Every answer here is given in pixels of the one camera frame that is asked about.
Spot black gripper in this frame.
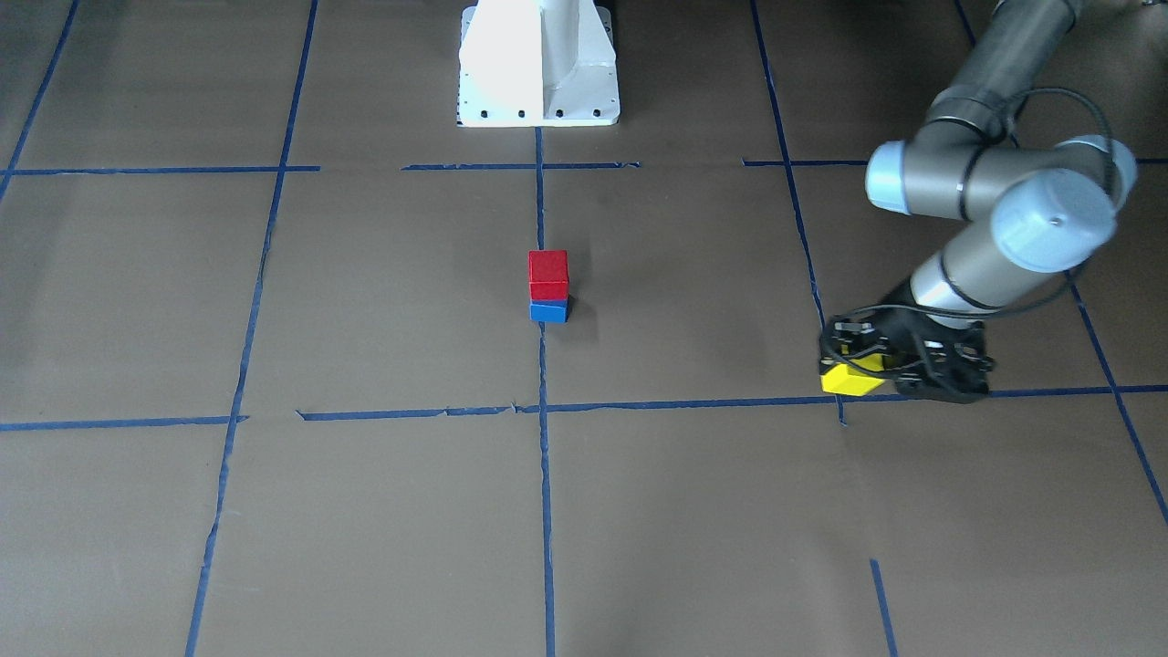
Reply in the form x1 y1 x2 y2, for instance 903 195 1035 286
819 279 996 404

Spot yellow wooden block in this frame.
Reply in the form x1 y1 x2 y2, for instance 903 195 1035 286
819 353 887 397

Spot blue wooden block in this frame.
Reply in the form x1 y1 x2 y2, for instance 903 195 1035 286
528 297 570 324

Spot red wooden block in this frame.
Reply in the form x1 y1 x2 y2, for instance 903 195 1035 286
528 249 570 302

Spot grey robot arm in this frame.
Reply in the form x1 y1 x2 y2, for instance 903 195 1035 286
819 1 1138 403

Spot brown paper table cover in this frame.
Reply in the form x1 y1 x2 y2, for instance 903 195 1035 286
4 1 1164 656

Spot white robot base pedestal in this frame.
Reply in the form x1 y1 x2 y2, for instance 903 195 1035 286
456 1 621 129

